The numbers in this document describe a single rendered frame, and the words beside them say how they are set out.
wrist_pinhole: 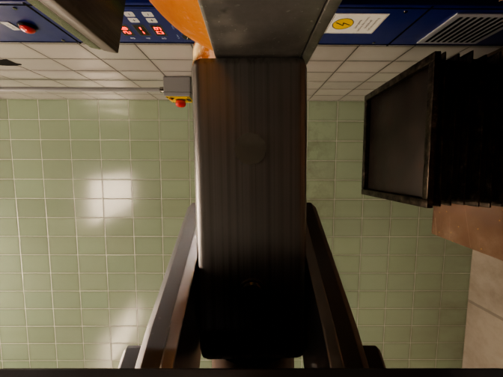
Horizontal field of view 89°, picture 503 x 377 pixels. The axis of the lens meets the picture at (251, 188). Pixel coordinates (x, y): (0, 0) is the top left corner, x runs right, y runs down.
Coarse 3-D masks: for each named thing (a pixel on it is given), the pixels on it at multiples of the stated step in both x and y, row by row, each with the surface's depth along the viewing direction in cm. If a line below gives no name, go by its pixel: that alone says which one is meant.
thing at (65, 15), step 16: (48, 0) 27; (64, 0) 28; (80, 0) 30; (96, 0) 33; (112, 0) 36; (64, 16) 30; (80, 16) 31; (96, 16) 33; (112, 16) 36; (80, 32) 34; (96, 32) 34; (112, 32) 37; (112, 48) 38
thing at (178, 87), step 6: (168, 78) 94; (174, 78) 94; (180, 78) 94; (186, 78) 94; (168, 84) 94; (174, 84) 94; (180, 84) 94; (186, 84) 94; (168, 90) 94; (174, 90) 94; (180, 90) 94; (186, 90) 94; (168, 96) 95; (174, 96) 95; (180, 96) 95; (186, 96) 95
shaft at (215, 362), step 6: (216, 360) 8; (222, 360) 8; (282, 360) 8; (288, 360) 8; (216, 366) 9; (222, 366) 8; (228, 366) 8; (234, 366) 8; (240, 366) 8; (246, 366) 8; (252, 366) 8; (258, 366) 8; (264, 366) 8; (270, 366) 8; (276, 366) 8; (282, 366) 8; (288, 366) 8
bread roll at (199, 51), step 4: (196, 44) 16; (196, 48) 16; (200, 48) 15; (204, 48) 15; (196, 52) 16; (200, 52) 15; (204, 52) 15; (208, 52) 15; (212, 52) 15; (196, 56) 16; (200, 56) 15; (204, 56) 15; (208, 56) 15; (212, 56) 15; (192, 64) 17
